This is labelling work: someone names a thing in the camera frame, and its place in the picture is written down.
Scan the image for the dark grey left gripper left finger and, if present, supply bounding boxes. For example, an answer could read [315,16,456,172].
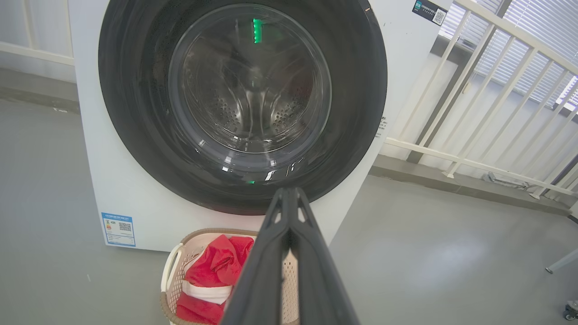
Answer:
[220,188,292,325]

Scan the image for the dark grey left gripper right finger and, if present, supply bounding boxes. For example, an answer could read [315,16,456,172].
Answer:
[289,188,361,325]

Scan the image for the red and white clothing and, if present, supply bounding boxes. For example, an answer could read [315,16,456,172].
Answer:
[175,234,255,325]

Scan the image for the black round glass washer door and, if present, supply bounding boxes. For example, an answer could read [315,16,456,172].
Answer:
[98,0,388,216]

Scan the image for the cream laundry basket brown rim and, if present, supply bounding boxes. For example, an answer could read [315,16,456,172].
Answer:
[160,228,301,325]

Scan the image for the white front-load washing machine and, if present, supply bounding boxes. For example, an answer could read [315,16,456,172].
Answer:
[68,0,454,252]

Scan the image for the steel perforated washer drum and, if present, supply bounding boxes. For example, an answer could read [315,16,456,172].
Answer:
[169,5,331,154]

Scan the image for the blue energy label sticker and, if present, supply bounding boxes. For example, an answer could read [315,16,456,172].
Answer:
[101,212,136,247]

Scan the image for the grey concrete curb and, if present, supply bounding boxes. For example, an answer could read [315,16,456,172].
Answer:
[0,68,81,113]
[369,155,578,217]

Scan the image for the white metal railing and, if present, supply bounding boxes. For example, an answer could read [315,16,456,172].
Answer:
[384,0,578,199]
[0,0,75,66]

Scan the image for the white slanted furniture leg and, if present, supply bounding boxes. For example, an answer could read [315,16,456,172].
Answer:
[545,248,578,274]

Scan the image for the black QR code sticker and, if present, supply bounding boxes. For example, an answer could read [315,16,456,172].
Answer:
[412,0,448,26]

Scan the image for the white window blinds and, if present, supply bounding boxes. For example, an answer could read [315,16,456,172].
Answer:
[440,0,578,111]

